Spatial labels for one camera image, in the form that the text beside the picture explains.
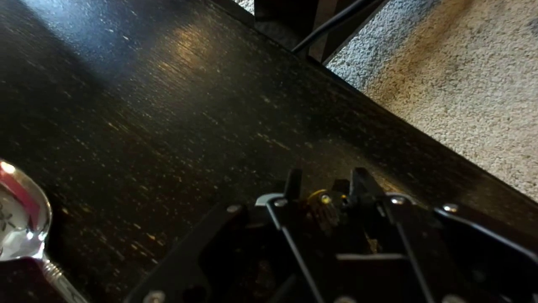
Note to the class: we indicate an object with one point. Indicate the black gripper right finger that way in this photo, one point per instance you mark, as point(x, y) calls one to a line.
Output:
point(363, 191)

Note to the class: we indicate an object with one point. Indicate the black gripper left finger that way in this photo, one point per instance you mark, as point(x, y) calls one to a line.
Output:
point(293, 184)

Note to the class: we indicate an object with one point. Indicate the black coffee table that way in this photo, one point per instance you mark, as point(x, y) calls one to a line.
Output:
point(163, 133)

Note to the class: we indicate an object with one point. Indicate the metal spoon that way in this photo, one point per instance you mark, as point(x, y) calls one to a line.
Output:
point(25, 219)

